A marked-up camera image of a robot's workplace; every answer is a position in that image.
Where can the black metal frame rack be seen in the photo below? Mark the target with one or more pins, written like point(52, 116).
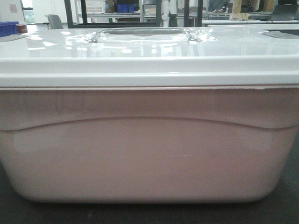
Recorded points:
point(148, 13)

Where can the blue crate far left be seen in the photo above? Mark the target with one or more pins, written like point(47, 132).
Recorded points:
point(8, 28)

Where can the grey office chair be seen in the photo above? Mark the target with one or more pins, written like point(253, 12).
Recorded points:
point(54, 21)

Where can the blue bins on background shelf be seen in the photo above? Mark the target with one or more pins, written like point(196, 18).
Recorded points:
point(125, 8)

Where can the white lidded storage bin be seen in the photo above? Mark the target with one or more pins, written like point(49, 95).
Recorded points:
point(148, 115)

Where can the white background workbench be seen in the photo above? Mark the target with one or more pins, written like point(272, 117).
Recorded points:
point(245, 22)

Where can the red tape roll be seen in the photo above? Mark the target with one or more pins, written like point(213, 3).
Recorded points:
point(21, 28)

